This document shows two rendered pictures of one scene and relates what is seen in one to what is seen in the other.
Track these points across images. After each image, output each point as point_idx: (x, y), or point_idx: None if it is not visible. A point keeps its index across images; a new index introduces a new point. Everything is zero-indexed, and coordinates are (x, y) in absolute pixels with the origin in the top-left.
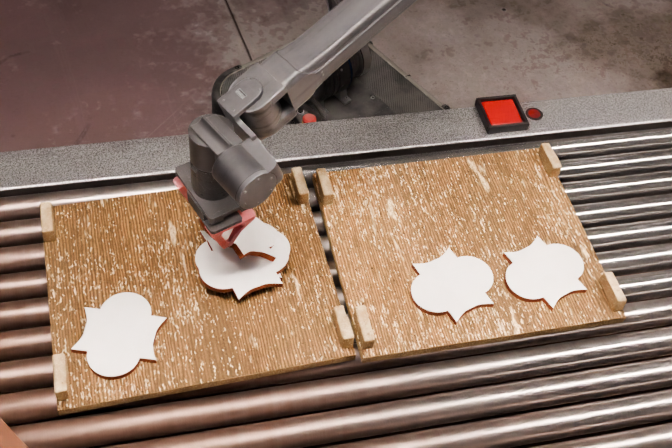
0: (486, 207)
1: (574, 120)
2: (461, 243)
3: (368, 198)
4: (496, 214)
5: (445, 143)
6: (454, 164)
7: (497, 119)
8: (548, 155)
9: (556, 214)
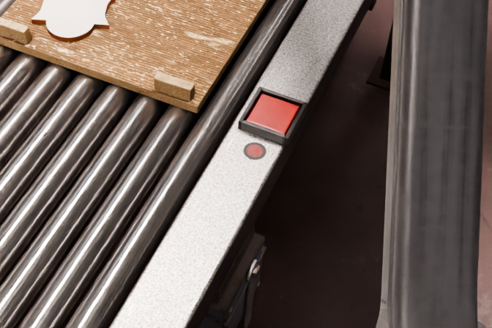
0: (170, 20)
1: (217, 179)
2: None
3: None
4: (157, 22)
5: (273, 58)
6: (235, 30)
7: (266, 102)
8: (176, 77)
9: (117, 59)
